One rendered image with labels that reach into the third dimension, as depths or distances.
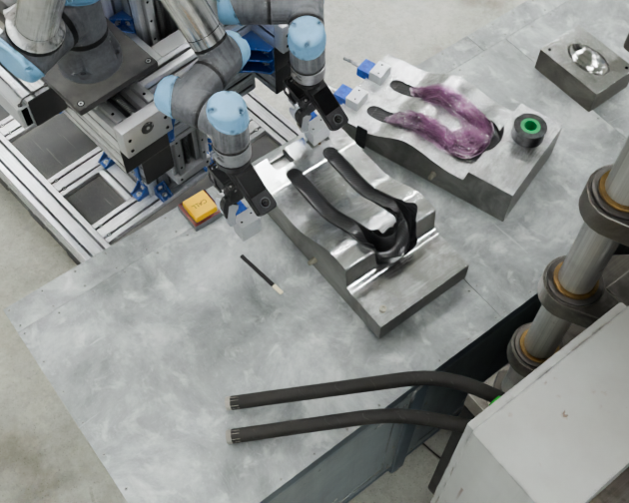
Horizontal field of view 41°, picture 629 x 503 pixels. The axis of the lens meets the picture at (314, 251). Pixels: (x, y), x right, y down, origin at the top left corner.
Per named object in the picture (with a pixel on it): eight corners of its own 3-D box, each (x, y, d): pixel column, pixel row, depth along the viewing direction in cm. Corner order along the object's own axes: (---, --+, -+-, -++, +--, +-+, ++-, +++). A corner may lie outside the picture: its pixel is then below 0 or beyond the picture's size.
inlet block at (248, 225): (210, 204, 191) (208, 190, 187) (228, 193, 193) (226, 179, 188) (243, 242, 186) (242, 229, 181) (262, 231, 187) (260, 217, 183)
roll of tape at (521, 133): (544, 149, 200) (548, 140, 197) (510, 147, 200) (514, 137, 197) (543, 123, 204) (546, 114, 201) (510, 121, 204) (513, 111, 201)
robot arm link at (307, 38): (325, 9, 167) (326, 46, 165) (325, 41, 178) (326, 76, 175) (286, 11, 168) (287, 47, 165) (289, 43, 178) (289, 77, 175)
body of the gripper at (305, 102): (309, 77, 194) (308, 47, 183) (331, 103, 191) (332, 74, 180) (283, 95, 192) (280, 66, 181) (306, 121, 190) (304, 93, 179)
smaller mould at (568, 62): (534, 67, 228) (540, 49, 222) (572, 43, 233) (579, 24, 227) (588, 112, 220) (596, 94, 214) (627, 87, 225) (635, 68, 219)
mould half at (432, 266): (248, 192, 206) (245, 158, 194) (331, 142, 214) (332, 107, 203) (378, 339, 185) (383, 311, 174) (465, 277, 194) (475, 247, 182)
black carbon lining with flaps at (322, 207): (282, 180, 199) (281, 155, 191) (334, 147, 205) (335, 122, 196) (375, 280, 185) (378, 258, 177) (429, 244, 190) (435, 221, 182)
